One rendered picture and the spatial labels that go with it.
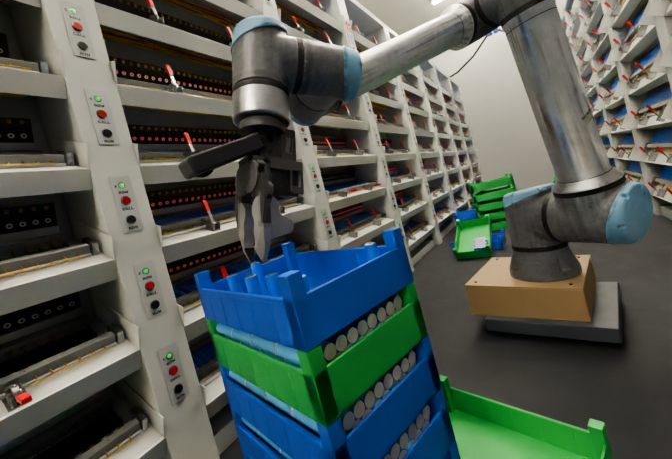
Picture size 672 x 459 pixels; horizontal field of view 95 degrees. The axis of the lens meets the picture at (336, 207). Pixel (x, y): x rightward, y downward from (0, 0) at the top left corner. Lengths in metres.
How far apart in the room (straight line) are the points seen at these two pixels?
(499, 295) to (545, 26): 0.73
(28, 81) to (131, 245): 0.36
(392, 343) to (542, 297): 0.71
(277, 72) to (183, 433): 0.77
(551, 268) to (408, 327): 0.71
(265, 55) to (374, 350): 0.44
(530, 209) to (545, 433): 0.56
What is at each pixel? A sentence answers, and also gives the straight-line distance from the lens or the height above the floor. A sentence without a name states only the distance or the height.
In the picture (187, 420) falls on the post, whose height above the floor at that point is 0.15.
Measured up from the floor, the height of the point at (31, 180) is 0.72.
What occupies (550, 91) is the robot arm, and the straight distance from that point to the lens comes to 0.93.
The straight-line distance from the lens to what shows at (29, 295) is 0.77.
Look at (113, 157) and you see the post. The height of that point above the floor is 0.76.
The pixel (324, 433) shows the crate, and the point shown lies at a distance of 0.39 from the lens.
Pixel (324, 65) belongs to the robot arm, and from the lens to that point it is 0.56.
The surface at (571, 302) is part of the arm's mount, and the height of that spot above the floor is 0.11.
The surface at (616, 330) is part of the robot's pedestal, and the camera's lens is 1.07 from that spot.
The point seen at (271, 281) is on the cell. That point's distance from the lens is 0.41.
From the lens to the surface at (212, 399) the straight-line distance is 0.93.
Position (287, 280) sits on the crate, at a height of 0.48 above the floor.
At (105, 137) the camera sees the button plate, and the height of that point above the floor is 0.80.
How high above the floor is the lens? 0.54
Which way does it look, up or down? 1 degrees down
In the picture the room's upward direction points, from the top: 15 degrees counter-clockwise
